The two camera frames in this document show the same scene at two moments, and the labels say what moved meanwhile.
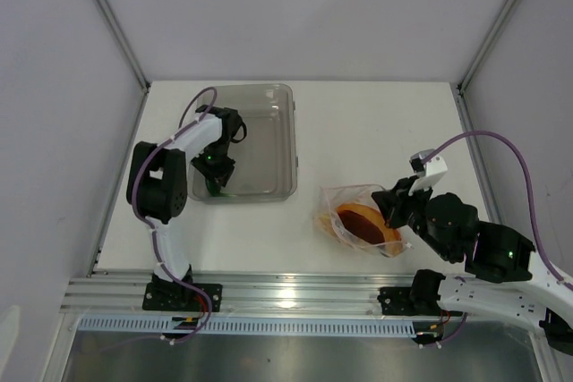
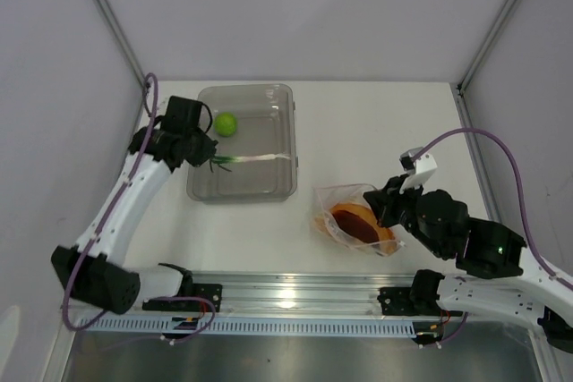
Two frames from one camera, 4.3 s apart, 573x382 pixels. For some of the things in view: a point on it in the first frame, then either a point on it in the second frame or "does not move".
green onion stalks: x=214 y=187 → x=218 y=159
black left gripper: x=221 y=174 → x=207 y=151
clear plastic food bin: x=265 y=163 does not move
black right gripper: x=392 y=203 does not move
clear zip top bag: x=350 y=214 does not move
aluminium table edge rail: x=307 y=294 does not move
